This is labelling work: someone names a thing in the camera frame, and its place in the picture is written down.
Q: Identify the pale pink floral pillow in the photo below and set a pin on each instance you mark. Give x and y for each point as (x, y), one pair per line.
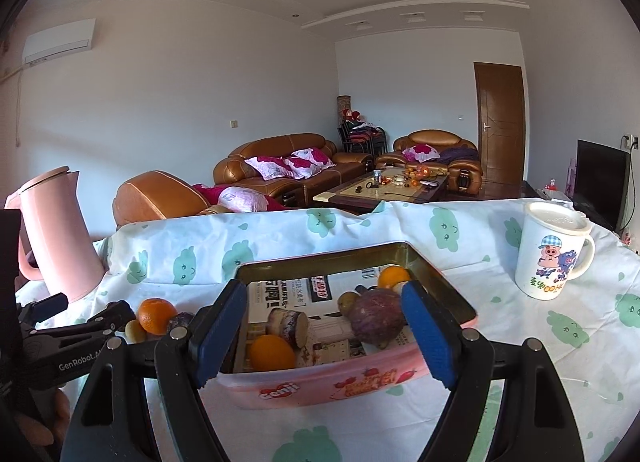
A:
(242, 199)

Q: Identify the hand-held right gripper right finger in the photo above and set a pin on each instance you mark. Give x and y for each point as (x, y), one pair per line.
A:
(430, 332)

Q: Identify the pile of oranges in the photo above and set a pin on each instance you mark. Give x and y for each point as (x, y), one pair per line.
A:
(419, 173)

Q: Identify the black television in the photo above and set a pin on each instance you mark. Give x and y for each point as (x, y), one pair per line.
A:
(600, 182)

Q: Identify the red plush toy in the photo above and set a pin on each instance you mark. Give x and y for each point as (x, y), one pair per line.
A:
(351, 115)

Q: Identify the purple cloth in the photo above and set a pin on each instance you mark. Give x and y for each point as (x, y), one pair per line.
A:
(459, 154)

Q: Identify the brown wooden door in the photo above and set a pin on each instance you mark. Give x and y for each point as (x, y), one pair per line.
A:
(499, 122)

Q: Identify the printed paper liner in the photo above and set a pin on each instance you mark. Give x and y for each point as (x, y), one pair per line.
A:
(325, 322)

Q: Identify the brown leather armchair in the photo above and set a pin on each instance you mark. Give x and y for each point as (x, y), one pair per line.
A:
(435, 137)

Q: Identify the wall power socket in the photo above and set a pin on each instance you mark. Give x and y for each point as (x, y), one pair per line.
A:
(632, 142)

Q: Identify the stacked black chairs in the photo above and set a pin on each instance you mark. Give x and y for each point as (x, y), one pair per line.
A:
(362, 137)

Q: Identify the person's left hand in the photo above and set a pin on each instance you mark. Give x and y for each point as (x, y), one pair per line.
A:
(47, 417)

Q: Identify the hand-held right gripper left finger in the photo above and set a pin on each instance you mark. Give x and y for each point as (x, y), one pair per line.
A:
(220, 337)

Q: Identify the white air conditioner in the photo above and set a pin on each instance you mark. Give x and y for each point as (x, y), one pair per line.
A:
(60, 42)

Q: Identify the long brown leather sofa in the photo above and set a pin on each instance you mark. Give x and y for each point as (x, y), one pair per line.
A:
(270, 147)

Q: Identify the small yellow-green fruit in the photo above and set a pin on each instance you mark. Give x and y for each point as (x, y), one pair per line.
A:
(134, 331)

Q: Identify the white cartoon mug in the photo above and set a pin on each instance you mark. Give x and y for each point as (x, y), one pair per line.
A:
(550, 257)

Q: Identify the tall patterned floor vase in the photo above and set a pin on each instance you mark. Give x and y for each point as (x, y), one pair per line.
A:
(343, 104)

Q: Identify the pink electric kettle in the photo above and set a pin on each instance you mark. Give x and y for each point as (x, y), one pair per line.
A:
(60, 242)

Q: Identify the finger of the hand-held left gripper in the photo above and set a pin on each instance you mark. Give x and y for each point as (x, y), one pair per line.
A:
(47, 307)
(112, 317)

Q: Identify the dark wooden coffee table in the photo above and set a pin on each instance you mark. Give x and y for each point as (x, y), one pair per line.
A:
(360, 194)

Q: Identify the dark purple fruit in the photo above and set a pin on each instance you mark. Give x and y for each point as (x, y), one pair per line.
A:
(181, 322)

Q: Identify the round purple fruit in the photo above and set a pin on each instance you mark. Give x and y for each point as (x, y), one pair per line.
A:
(377, 317)

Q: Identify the cut purple sugarcane piece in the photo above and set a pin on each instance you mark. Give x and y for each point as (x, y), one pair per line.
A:
(287, 327)

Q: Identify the pink tin box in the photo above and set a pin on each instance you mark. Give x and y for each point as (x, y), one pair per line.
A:
(320, 384)

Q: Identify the large orange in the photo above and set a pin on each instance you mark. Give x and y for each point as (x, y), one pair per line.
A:
(156, 316)

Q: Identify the red blanket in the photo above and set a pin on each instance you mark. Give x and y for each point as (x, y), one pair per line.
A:
(207, 192)

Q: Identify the white cloud-print tablecloth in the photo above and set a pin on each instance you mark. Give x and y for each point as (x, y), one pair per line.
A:
(360, 229)

